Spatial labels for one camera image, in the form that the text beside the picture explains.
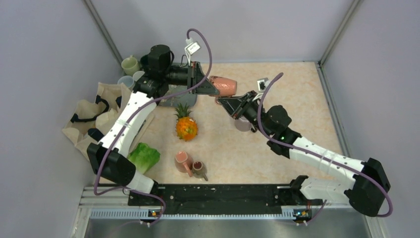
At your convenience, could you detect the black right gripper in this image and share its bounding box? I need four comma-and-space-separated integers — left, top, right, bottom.
218, 90, 272, 137

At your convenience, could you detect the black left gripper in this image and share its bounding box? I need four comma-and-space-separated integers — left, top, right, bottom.
164, 61, 220, 95

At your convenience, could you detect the salmon pink mug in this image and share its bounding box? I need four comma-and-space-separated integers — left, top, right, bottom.
209, 75, 237, 97

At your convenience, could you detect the light green mug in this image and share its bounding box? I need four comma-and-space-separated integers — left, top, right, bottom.
121, 55, 140, 76

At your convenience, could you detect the clear light blue cup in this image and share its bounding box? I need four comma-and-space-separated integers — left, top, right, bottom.
117, 71, 145, 91

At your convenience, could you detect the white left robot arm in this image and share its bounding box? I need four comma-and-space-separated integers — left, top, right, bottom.
87, 42, 219, 205

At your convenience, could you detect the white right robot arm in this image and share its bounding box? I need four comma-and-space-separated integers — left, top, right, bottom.
216, 91, 393, 218

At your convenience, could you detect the mauve purple mug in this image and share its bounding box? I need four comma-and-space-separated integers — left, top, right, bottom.
234, 117, 254, 132

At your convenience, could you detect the small brown mug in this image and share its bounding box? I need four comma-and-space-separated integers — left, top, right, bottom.
192, 161, 209, 181

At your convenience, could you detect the floral dark green tray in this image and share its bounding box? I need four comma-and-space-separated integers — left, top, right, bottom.
154, 63, 197, 108

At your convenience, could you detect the orange toy pineapple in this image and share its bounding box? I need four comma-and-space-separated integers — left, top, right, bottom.
175, 104, 198, 141

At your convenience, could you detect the green toy lettuce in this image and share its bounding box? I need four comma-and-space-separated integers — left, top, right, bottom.
128, 142, 160, 174

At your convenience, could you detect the beige canvas tote bag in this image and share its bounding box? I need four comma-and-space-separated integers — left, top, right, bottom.
62, 83, 156, 159

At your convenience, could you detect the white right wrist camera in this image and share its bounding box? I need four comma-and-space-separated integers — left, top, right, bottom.
257, 78, 270, 92

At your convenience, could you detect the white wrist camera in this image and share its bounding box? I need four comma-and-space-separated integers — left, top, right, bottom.
257, 78, 270, 92
184, 38, 201, 57

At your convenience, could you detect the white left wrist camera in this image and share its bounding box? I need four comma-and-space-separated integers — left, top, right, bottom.
184, 38, 201, 57

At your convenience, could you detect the pink mug with handle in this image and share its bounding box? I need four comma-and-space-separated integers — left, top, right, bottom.
174, 151, 193, 177

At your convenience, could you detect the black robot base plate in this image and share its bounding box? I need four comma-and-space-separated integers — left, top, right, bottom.
127, 183, 324, 217

